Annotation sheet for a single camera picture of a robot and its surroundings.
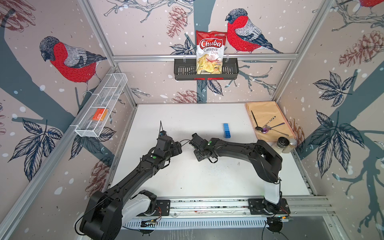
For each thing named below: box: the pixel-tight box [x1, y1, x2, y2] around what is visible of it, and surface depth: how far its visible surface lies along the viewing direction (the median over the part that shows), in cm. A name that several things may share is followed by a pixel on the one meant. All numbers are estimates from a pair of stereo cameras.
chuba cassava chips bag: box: [196, 30, 227, 75], surface depth 87 cm
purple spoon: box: [261, 122, 285, 134], surface depth 106 cm
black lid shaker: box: [276, 136, 290, 149], surface depth 87 cm
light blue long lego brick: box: [223, 123, 231, 139], surface depth 102 cm
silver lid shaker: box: [282, 138, 298, 154], surface depth 88 cm
